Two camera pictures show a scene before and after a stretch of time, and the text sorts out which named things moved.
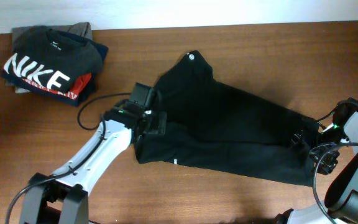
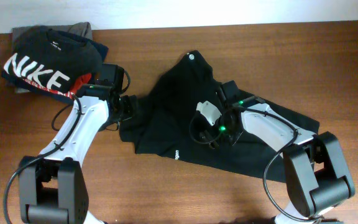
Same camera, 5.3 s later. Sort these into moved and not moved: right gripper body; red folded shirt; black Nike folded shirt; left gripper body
Moved: right gripper body; left gripper body
Not moved: black Nike folded shirt; red folded shirt
